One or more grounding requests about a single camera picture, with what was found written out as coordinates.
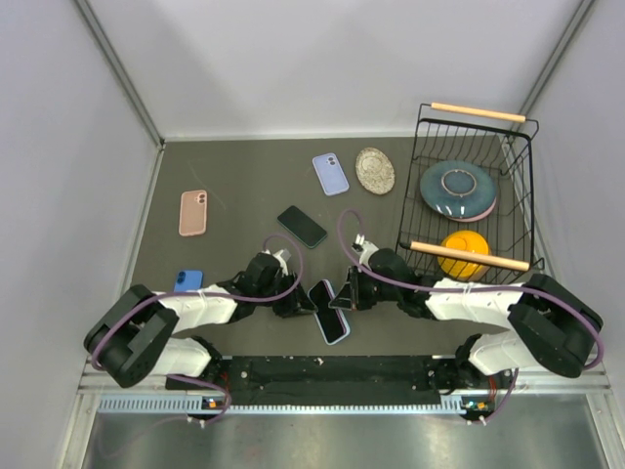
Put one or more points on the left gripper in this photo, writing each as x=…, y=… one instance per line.
x=297, y=303

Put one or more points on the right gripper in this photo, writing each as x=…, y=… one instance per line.
x=345, y=299

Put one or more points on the purple-edged black phone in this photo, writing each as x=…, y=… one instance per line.
x=321, y=294

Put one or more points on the teal-edged black phone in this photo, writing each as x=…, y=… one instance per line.
x=301, y=226

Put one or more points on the pink phone case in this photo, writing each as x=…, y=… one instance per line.
x=193, y=213

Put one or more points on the light blue phone case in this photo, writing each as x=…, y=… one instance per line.
x=333, y=327

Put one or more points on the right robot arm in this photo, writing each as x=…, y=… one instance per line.
x=540, y=322

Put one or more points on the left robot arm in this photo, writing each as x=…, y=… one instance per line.
x=136, y=338

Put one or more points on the blue phone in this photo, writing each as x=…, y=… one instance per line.
x=188, y=280

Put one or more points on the lavender phone case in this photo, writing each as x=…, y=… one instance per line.
x=330, y=174

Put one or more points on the speckled oval dish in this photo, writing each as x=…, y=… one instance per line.
x=375, y=171

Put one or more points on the pink plate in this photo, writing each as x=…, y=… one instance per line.
x=478, y=217

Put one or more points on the blue glazed plate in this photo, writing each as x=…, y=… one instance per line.
x=457, y=189

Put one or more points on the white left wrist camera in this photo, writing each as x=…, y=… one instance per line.
x=282, y=256

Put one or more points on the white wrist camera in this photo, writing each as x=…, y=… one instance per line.
x=282, y=256
x=363, y=247

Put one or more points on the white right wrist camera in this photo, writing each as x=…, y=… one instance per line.
x=363, y=247

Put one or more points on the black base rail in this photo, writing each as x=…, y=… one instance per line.
x=381, y=380

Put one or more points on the black wire dish rack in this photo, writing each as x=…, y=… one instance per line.
x=501, y=144

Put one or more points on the grey cable duct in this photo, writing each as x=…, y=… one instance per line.
x=202, y=405

